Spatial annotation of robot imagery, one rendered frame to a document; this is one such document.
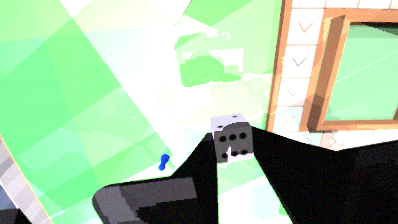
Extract square game board with central tray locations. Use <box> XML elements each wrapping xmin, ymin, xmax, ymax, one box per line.
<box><xmin>272</xmin><ymin>0</ymin><xmax>398</xmax><ymax>151</ymax></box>

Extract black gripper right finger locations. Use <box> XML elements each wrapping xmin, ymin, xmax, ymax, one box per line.
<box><xmin>252</xmin><ymin>126</ymin><xmax>398</xmax><ymax>224</ymax></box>

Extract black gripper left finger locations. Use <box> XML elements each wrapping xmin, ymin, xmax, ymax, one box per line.
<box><xmin>91</xmin><ymin>132</ymin><xmax>220</xmax><ymax>224</ymax></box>

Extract grey die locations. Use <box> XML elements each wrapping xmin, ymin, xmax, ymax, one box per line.
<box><xmin>210</xmin><ymin>113</ymin><xmax>254</xmax><ymax>164</ymax></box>

